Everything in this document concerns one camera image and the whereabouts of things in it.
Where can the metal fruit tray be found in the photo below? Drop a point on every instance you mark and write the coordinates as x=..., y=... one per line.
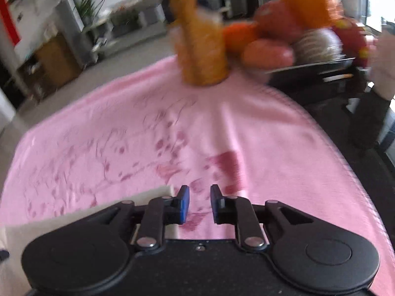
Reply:
x=308, y=81

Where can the large orange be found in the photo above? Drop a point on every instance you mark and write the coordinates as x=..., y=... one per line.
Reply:
x=308, y=3

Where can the cigarette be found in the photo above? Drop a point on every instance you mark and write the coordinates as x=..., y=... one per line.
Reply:
x=338, y=77

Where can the green potted plant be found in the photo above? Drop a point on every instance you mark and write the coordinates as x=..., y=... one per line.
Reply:
x=89, y=7

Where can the red dragon fruit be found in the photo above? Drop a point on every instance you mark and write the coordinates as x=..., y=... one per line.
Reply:
x=351, y=40

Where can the dark red apple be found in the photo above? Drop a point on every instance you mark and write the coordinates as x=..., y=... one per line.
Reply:
x=277, y=21

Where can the white tumbler with green lid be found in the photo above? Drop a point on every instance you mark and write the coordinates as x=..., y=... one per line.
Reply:
x=385, y=64

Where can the pink red apple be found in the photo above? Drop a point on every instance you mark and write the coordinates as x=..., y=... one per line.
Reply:
x=268, y=54

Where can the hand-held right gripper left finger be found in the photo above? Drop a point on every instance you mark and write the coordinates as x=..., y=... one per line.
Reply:
x=184, y=204

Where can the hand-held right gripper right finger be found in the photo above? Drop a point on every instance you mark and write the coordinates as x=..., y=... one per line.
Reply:
x=214, y=205

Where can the pear in white foam net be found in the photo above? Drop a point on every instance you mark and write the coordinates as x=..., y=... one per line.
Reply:
x=317, y=46

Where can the wooden cabinet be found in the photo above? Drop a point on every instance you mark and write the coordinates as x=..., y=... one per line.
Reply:
x=52, y=63

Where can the grey television stand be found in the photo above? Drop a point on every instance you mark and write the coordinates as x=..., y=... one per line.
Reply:
x=129, y=21

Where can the fruit in orange net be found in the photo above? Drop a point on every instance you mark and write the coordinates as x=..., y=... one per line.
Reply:
x=239, y=38

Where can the pink printed towel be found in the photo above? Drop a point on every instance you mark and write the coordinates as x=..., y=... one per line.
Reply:
x=123, y=135

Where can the blue and beige cloth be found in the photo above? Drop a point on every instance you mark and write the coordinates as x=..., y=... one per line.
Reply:
x=61, y=219

